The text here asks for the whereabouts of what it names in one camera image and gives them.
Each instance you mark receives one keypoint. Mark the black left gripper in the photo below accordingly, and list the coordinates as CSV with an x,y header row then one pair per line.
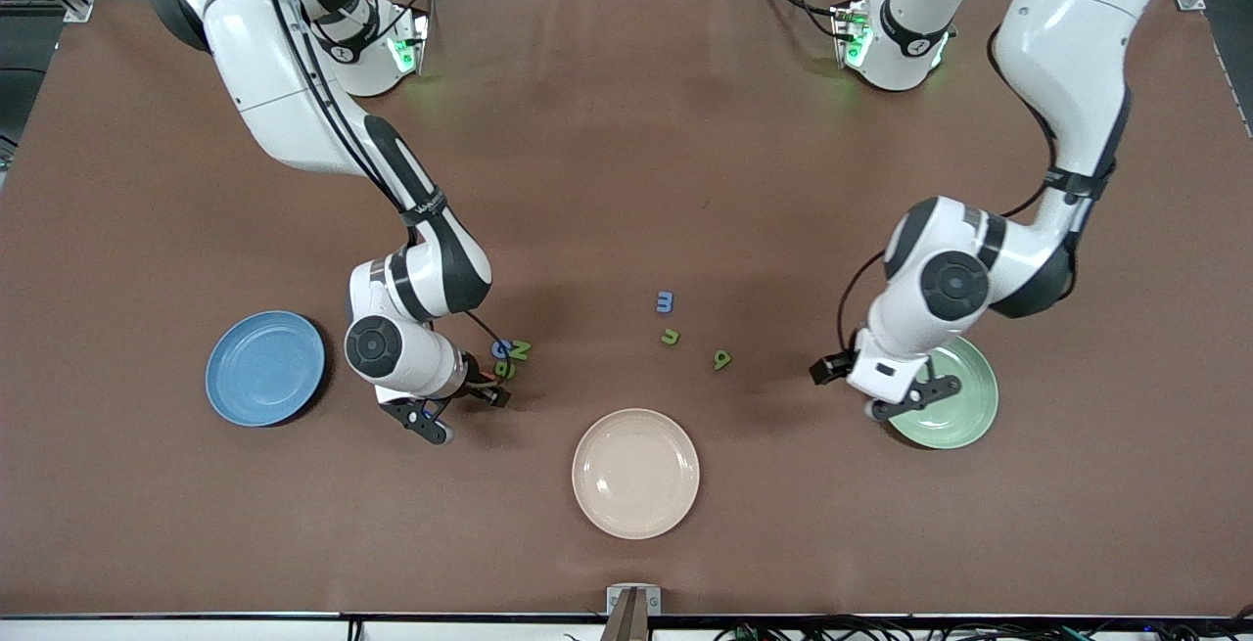
x,y
833,368

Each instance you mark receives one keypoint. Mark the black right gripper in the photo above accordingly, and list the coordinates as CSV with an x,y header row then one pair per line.
x,y
483,386

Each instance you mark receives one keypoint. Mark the green uppercase letter N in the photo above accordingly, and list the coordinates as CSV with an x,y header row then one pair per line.
x,y
520,350

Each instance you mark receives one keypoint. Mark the blue lowercase letter m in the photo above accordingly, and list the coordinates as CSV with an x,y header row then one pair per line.
x,y
666,302

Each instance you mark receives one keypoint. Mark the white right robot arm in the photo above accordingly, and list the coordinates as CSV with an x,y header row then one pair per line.
x,y
284,93

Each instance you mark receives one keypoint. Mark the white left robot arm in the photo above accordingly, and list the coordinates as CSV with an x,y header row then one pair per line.
x,y
1067,64

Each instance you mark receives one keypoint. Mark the green plate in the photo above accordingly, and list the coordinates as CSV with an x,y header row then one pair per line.
x,y
964,406

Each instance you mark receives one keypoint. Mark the cream plate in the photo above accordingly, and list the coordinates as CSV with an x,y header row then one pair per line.
x,y
635,474

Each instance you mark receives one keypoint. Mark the blue plate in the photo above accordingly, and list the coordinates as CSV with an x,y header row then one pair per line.
x,y
264,369

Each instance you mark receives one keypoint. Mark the brown table cover sheet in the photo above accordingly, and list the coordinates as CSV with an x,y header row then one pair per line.
x,y
626,181

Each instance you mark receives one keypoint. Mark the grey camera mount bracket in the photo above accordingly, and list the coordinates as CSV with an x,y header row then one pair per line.
x,y
633,612

